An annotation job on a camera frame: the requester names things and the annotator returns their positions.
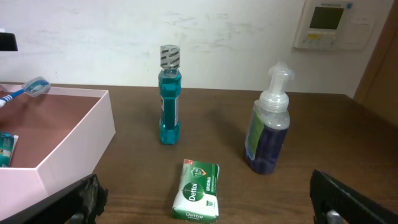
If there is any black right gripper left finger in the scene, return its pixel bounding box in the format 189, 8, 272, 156
1, 174, 108, 224

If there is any blue white toothbrush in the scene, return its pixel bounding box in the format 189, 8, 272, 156
1, 77, 51, 107

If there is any teal white toothpaste tube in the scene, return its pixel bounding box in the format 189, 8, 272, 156
0, 133, 19, 167

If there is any blue mouthwash bottle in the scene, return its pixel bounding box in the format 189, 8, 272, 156
158, 45, 182, 145

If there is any beige wall control panel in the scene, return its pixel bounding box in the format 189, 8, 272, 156
293, 0, 376, 50

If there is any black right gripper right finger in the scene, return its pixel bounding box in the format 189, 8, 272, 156
310, 169, 397, 224

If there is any clear purple foam soap bottle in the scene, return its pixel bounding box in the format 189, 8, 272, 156
245, 62, 294, 175

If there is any brown wooden door frame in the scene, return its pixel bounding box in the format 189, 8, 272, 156
354, 1, 397, 126

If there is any green Dettol soap bar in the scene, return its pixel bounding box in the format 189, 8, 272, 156
172, 159, 220, 223

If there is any white cardboard box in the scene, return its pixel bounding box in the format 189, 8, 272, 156
1, 87, 116, 220

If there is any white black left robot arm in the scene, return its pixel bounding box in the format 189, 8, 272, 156
0, 28, 18, 52

